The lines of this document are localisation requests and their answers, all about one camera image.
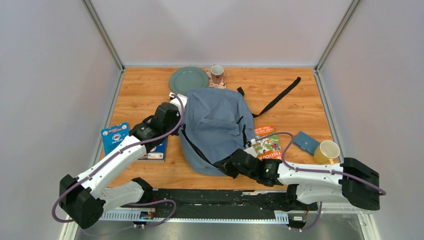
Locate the dark blue treehouse book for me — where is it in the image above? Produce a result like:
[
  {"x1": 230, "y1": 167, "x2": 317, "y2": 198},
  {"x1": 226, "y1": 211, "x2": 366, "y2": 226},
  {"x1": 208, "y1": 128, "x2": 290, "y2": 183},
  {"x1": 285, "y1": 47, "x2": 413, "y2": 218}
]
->
[{"x1": 138, "y1": 138, "x2": 168, "y2": 162}]

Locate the blue-grey backpack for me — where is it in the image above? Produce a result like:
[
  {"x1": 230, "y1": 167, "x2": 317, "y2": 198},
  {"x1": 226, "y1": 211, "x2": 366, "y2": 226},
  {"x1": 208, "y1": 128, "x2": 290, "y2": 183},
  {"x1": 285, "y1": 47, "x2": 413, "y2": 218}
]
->
[{"x1": 178, "y1": 77, "x2": 302, "y2": 177}]

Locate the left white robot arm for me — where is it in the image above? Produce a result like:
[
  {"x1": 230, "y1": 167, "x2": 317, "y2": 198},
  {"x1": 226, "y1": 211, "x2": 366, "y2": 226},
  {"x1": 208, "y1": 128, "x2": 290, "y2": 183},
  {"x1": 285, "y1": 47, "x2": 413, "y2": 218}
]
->
[{"x1": 51, "y1": 98, "x2": 184, "y2": 229}]

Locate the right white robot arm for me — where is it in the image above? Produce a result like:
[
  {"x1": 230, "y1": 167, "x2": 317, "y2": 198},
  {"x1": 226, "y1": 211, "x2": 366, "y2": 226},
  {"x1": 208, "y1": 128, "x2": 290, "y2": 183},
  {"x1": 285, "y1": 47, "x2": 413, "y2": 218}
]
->
[{"x1": 214, "y1": 149, "x2": 384, "y2": 211}]

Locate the orange treehouse book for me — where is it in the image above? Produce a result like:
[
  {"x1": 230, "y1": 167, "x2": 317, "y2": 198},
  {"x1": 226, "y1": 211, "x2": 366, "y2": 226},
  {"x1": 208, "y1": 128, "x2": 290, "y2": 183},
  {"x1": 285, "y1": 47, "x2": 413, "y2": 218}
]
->
[{"x1": 253, "y1": 125, "x2": 282, "y2": 160}]

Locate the green ceramic plate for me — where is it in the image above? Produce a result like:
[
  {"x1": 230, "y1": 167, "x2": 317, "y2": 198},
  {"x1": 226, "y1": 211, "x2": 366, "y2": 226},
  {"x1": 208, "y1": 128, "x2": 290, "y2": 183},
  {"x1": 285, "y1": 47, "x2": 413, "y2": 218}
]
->
[{"x1": 169, "y1": 66, "x2": 209, "y2": 95}]

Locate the teal wallet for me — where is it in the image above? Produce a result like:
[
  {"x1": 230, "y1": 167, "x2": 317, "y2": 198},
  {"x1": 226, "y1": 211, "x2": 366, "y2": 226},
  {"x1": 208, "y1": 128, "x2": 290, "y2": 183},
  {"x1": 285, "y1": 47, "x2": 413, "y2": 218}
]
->
[{"x1": 293, "y1": 131, "x2": 320, "y2": 156}]

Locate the light blue treehouse book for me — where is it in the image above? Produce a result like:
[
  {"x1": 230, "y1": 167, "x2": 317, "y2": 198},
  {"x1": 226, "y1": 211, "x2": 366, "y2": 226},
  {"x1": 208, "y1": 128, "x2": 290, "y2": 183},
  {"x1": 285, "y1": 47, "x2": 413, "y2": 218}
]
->
[{"x1": 100, "y1": 122, "x2": 130, "y2": 155}]

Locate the floral placemat tray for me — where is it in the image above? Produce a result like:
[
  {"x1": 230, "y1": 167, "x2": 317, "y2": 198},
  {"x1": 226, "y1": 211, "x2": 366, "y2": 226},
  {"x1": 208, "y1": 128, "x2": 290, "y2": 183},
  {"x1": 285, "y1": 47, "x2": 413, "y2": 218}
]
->
[{"x1": 202, "y1": 67, "x2": 227, "y2": 89}]

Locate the yellow mug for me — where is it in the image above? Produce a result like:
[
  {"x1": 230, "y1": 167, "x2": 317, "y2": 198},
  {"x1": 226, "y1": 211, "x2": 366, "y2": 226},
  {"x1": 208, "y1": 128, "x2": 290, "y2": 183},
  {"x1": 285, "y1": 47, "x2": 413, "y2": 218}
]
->
[{"x1": 313, "y1": 140, "x2": 341, "y2": 164}]

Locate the pink patterned mug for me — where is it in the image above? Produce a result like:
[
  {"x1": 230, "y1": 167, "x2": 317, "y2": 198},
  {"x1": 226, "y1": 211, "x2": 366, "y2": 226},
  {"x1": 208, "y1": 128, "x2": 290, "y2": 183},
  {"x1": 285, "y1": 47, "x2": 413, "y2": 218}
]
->
[{"x1": 210, "y1": 65, "x2": 225, "y2": 84}]

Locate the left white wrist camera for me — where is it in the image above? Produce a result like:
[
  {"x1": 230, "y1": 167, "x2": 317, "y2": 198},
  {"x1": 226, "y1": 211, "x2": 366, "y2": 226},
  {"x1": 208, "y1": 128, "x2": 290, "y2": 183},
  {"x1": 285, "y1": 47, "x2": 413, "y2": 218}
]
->
[{"x1": 169, "y1": 92, "x2": 188, "y2": 115}]

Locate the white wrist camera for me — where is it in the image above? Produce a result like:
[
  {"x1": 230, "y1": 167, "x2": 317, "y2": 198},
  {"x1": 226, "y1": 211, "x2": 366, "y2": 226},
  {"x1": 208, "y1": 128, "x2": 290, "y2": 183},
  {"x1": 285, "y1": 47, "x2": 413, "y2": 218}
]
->
[
  {"x1": 169, "y1": 92, "x2": 188, "y2": 115},
  {"x1": 244, "y1": 138, "x2": 258, "y2": 158}
]

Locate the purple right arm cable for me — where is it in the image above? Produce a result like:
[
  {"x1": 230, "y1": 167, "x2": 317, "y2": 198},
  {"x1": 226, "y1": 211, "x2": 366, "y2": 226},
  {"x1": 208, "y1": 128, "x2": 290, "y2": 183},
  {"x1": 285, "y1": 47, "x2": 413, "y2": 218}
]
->
[{"x1": 261, "y1": 131, "x2": 387, "y2": 233}]

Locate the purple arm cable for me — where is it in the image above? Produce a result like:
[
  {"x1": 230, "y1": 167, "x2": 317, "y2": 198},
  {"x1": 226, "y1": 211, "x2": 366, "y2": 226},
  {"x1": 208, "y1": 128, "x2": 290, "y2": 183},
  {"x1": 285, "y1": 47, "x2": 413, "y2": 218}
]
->
[
  {"x1": 51, "y1": 93, "x2": 186, "y2": 229},
  {"x1": 261, "y1": 131, "x2": 387, "y2": 233}
]

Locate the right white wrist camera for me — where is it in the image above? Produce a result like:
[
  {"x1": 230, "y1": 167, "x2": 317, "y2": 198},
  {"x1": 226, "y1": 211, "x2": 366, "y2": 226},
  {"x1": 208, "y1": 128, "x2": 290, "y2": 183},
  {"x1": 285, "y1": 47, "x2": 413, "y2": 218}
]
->
[{"x1": 244, "y1": 138, "x2": 258, "y2": 158}]

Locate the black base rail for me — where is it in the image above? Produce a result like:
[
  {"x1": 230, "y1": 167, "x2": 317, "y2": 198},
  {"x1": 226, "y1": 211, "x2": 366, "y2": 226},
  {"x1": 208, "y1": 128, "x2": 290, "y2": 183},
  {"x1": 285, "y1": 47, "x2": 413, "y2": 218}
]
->
[{"x1": 133, "y1": 177, "x2": 319, "y2": 228}]

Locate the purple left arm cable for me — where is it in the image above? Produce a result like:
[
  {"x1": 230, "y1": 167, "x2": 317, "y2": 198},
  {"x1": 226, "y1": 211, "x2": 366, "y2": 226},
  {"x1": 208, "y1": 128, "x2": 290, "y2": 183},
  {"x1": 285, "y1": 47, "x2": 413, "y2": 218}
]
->
[{"x1": 51, "y1": 93, "x2": 186, "y2": 229}]

